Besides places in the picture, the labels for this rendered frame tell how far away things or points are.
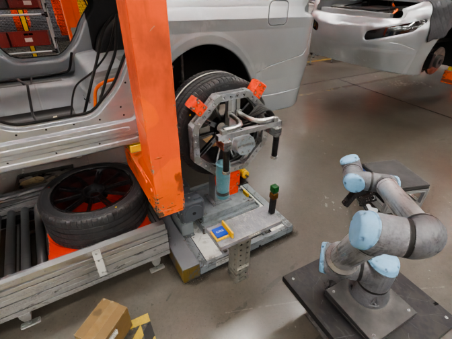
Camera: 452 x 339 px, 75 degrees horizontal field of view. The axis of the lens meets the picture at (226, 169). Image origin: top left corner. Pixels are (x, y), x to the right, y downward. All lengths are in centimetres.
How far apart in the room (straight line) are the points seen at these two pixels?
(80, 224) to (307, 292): 130
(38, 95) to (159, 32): 154
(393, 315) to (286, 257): 80
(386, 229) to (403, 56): 322
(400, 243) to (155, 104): 107
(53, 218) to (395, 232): 170
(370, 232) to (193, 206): 130
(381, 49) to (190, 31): 256
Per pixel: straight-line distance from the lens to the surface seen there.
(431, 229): 100
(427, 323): 184
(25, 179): 346
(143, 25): 131
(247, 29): 216
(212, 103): 166
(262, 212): 185
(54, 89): 270
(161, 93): 138
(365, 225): 93
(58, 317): 214
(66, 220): 191
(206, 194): 231
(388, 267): 152
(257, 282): 206
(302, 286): 172
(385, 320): 170
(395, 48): 397
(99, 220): 186
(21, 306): 204
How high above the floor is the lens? 166
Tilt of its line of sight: 33 degrees down
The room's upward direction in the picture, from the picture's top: 1 degrees clockwise
